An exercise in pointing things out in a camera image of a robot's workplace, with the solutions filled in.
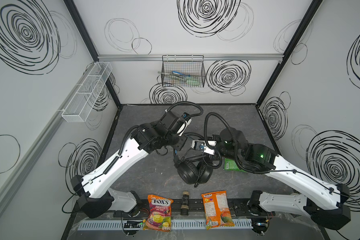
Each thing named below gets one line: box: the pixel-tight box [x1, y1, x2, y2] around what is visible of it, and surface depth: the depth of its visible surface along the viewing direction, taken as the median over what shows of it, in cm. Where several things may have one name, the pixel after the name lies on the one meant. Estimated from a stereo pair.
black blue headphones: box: [173, 156, 213, 188], surface depth 57 cm
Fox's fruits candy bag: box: [143, 194, 174, 232], surface depth 70 cm
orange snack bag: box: [201, 190, 235, 231], surface depth 72 cm
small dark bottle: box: [180, 191, 190, 216], surface depth 74 cm
